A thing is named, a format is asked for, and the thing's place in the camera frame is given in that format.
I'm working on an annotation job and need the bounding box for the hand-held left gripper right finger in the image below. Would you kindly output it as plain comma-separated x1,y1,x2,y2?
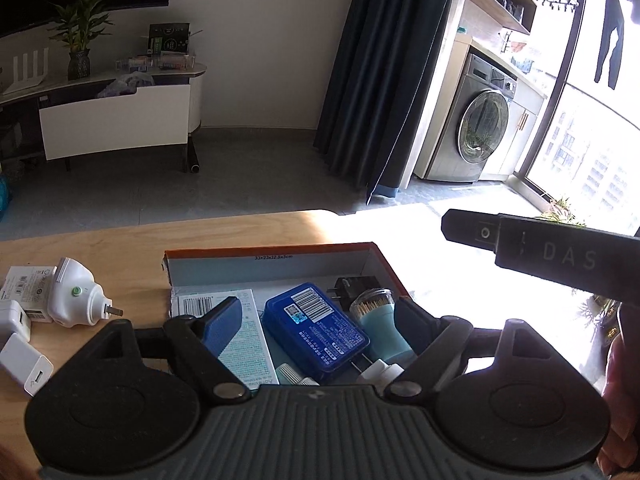
385,297,576,403

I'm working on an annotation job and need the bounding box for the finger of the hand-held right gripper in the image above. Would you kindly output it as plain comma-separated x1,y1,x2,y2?
442,208,502,253

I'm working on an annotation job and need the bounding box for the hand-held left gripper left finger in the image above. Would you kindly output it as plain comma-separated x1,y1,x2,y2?
80,296,251,403

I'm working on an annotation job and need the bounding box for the light blue toothpick holder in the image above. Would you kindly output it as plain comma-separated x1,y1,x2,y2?
348,287,418,366

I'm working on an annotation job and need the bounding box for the teal bandage box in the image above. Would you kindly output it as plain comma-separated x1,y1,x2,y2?
170,287,281,391

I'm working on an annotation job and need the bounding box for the small white capped bottle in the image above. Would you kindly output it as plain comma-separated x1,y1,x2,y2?
356,357,406,391

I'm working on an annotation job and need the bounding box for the black charger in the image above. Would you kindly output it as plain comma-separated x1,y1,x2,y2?
327,275,379,311

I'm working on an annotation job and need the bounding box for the white plug-in repellent device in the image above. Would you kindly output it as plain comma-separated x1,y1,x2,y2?
47,256,125,329
272,362,321,387

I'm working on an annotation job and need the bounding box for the orange-edged cardboard box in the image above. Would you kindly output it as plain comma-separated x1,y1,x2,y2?
163,241,416,391

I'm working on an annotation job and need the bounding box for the blue plastic box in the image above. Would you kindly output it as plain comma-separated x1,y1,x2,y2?
263,282,372,383

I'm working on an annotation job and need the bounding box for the person's right hand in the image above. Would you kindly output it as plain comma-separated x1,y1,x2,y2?
597,305,640,478

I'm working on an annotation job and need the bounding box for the balcony plant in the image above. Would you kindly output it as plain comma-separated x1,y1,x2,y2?
542,195,587,226

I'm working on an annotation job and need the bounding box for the silver washing machine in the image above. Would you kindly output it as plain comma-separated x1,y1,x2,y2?
425,52,519,183

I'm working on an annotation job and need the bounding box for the black rolled mat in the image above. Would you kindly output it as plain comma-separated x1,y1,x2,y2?
186,135,204,174

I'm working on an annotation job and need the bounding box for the dark blue curtain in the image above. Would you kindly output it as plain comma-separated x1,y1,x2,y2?
314,0,461,206

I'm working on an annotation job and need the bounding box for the small white charger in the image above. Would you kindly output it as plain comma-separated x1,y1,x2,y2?
0,332,55,398

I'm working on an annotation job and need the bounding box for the white cardboard box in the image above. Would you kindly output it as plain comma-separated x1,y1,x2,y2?
0,265,57,311

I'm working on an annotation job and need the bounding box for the white charger block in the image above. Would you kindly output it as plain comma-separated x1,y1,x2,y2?
0,300,34,346

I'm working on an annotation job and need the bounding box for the hanging dark garment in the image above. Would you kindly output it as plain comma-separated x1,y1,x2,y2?
592,0,629,91

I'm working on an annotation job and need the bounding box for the white tv cabinet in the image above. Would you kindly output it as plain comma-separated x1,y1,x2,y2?
0,62,207,173

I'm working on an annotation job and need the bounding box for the bluish plastic bag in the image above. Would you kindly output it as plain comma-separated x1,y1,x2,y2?
95,72,156,100

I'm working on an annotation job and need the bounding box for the clear desktop organizer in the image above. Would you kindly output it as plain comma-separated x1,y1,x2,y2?
116,52,196,74

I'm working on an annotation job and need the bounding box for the black box with green label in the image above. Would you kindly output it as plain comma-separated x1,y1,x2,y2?
147,22,192,57

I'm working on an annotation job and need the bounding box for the potted plant in dark vase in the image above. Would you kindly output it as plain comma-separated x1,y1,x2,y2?
50,0,114,81

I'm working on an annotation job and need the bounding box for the white router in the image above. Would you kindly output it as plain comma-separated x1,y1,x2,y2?
2,47,51,95

